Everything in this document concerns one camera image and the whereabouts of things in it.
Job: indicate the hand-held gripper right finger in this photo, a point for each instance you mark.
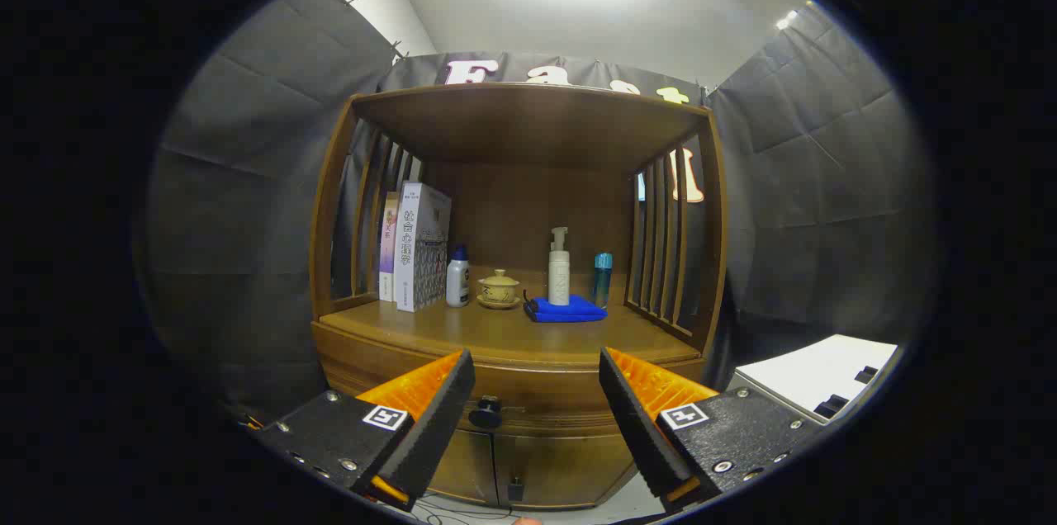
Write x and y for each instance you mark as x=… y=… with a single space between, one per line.
x=640 y=422

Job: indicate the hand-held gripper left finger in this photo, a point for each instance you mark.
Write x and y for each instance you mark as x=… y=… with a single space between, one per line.
x=433 y=418

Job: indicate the wooden drawer with black knob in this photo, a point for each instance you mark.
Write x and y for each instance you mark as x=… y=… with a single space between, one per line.
x=537 y=397

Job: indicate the wooden cabinet door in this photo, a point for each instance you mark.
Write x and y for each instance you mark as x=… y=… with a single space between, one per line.
x=471 y=467
x=561 y=467

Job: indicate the wooden countertop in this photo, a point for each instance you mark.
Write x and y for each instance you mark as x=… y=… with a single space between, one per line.
x=495 y=331

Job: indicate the white side cabinet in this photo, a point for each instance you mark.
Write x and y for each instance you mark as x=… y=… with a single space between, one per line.
x=801 y=372

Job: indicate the wooden cabinet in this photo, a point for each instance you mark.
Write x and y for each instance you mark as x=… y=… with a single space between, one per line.
x=528 y=211

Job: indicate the folded blue cloth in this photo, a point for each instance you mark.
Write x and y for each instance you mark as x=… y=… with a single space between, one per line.
x=570 y=312

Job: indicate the white bottle with blue cap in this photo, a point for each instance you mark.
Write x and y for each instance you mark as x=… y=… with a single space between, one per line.
x=457 y=281

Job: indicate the yellow lidded teacup with saucer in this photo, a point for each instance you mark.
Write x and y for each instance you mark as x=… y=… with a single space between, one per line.
x=499 y=290

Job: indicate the clear blue bottle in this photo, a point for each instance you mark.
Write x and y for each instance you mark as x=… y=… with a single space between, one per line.
x=603 y=281

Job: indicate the thick white book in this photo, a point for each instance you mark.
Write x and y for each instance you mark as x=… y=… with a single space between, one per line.
x=421 y=253

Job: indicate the white pump bottle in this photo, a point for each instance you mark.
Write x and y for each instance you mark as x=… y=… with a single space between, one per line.
x=559 y=277

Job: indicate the thin purple book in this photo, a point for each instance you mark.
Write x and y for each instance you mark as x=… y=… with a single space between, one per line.
x=388 y=244

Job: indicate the black backdrop cloth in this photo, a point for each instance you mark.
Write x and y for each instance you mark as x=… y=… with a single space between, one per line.
x=248 y=219

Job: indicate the small ceiling light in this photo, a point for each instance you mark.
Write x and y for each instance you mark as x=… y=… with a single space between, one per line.
x=786 y=20

